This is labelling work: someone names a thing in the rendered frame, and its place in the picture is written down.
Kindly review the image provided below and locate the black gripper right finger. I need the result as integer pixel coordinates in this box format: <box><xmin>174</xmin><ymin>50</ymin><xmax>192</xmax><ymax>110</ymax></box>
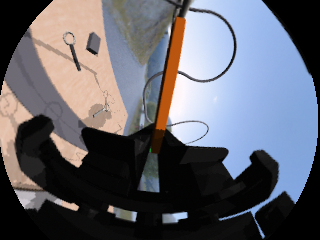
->
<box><xmin>157</xmin><ymin>128</ymin><xmax>229</xmax><ymax>192</ymax></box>

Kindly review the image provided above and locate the orange handle with dark ring tip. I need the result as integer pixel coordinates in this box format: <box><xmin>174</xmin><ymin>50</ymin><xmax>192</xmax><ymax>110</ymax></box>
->
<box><xmin>151</xmin><ymin>0</ymin><xmax>193</xmax><ymax>153</ymax></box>

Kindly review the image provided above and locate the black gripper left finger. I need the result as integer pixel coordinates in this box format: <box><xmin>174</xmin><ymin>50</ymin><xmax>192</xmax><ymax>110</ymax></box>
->
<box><xmin>81</xmin><ymin>123</ymin><xmax>155</xmax><ymax>191</ymax></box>

